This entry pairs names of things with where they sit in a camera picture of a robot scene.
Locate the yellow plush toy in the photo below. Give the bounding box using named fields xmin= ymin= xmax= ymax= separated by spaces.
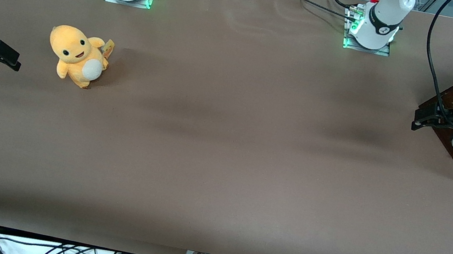
xmin=42 ymin=22 xmax=117 ymax=93

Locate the brown table cover sheet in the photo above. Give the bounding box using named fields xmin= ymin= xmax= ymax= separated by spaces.
xmin=0 ymin=0 xmax=453 ymax=254

